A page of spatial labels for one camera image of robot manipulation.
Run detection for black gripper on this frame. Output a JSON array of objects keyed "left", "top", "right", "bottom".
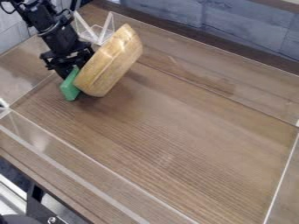
[{"left": 39, "top": 18, "right": 95, "bottom": 79}]

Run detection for clear acrylic corner bracket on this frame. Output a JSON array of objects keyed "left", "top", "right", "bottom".
[{"left": 74, "top": 11, "right": 115, "bottom": 46}]

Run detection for wooden bowl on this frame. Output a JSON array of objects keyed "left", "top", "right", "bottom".
[{"left": 74, "top": 24, "right": 145, "bottom": 97}]

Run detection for black table frame bracket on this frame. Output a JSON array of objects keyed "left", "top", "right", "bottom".
[{"left": 26, "top": 184, "right": 70, "bottom": 224}]

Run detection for clear acrylic tray walls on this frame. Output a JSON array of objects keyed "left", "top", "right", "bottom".
[{"left": 0, "top": 21, "right": 299, "bottom": 224}]

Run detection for green rectangular stick block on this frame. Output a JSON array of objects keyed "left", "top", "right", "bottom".
[{"left": 60, "top": 66, "right": 80, "bottom": 102}]

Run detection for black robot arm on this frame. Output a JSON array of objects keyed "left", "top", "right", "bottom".
[{"left": 0, "top": 0, "right": 95, "bottom": 79}]

